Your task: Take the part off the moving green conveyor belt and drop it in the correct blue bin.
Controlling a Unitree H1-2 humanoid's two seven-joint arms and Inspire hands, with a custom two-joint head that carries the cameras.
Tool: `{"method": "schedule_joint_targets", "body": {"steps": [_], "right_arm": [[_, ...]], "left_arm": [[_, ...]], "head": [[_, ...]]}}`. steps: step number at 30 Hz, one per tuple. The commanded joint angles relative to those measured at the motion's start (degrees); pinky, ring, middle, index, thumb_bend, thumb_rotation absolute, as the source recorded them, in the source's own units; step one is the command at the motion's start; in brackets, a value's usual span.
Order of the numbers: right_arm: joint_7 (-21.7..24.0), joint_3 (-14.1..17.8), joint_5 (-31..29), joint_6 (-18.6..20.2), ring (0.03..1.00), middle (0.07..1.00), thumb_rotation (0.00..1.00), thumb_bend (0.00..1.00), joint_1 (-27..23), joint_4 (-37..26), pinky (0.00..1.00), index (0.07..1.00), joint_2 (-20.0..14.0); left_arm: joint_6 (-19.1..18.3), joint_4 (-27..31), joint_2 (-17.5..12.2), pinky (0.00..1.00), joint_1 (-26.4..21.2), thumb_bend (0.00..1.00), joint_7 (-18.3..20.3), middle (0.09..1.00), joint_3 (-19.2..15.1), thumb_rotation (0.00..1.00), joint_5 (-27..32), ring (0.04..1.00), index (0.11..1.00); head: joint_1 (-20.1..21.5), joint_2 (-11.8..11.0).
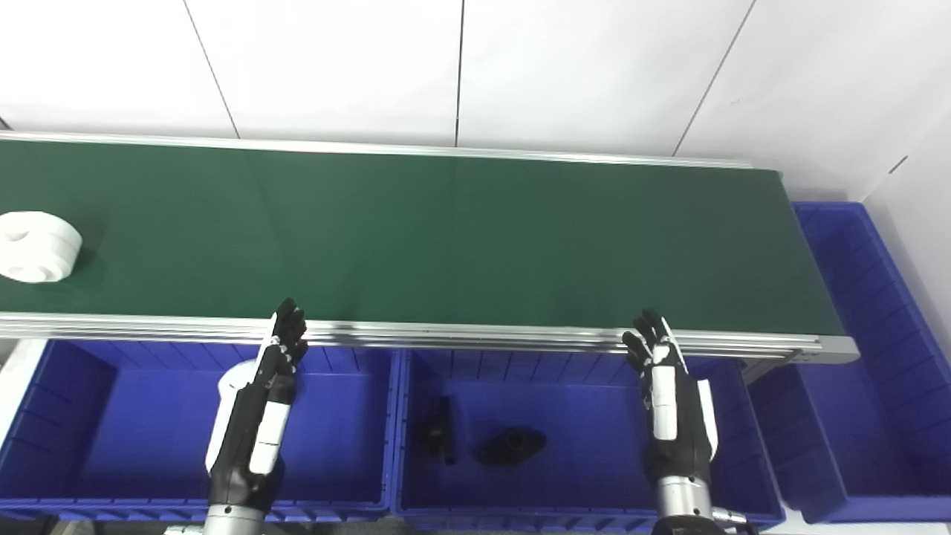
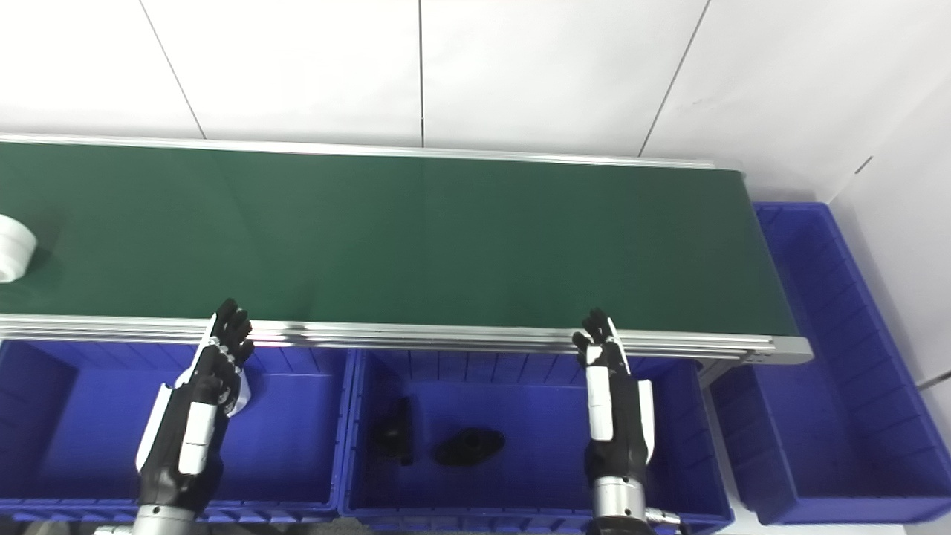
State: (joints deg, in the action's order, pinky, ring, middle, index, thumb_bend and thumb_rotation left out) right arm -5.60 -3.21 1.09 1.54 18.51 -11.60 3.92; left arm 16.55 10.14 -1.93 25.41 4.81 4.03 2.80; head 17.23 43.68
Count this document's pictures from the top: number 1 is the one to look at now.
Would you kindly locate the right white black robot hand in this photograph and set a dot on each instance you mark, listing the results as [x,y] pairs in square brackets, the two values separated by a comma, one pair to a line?
[672,423]

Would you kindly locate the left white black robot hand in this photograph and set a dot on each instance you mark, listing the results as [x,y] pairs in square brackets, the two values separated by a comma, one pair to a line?
[260,416]

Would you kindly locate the white round plastic part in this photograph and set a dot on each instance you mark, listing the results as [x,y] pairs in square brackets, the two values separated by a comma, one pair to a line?
[36,247]

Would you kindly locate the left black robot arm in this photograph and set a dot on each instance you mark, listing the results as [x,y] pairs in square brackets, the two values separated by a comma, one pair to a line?
[232,521]

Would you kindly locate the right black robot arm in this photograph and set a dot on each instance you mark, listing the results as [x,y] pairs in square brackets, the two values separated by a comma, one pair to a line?
[687,509]

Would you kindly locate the blue plastic bin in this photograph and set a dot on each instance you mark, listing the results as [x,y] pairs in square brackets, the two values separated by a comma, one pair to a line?
[579,483]
[141,431]
[862,371]

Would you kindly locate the black oval flange part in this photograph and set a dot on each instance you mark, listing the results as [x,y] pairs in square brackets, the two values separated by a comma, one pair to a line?
[513,446]

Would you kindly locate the black elongated part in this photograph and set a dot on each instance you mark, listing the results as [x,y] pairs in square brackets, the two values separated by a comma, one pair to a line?
[443,431]

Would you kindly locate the green conveyor belt aluminium frame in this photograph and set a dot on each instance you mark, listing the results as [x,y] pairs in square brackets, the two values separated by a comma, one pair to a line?
[446,238]

